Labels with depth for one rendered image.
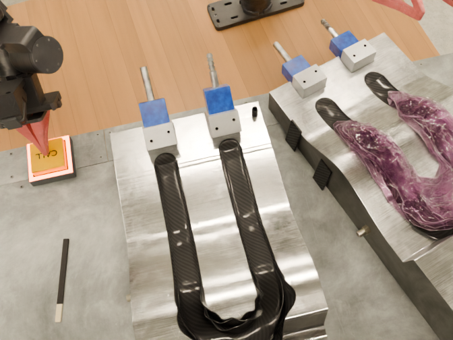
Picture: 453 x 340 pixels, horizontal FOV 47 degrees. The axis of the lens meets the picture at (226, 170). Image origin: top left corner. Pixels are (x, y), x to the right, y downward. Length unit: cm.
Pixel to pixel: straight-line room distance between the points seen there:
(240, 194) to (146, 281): 20
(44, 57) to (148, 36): 34
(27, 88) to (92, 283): 33
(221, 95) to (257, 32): 30
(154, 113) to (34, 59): 19
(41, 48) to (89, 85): 26
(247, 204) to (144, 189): 17
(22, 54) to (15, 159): 26
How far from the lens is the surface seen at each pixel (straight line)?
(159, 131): 84
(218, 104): 85
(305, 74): 95
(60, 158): 97
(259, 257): 77
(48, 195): 99
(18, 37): 85
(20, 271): 95
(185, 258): 79
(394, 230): 85
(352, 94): 97
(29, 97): 90
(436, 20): 233
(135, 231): 83
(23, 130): 93
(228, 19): 113
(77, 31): 118
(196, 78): 105
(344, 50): 99
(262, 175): 84
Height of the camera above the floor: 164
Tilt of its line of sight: 64 degrees down
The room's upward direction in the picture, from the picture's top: 6 degrees counter-clockwise
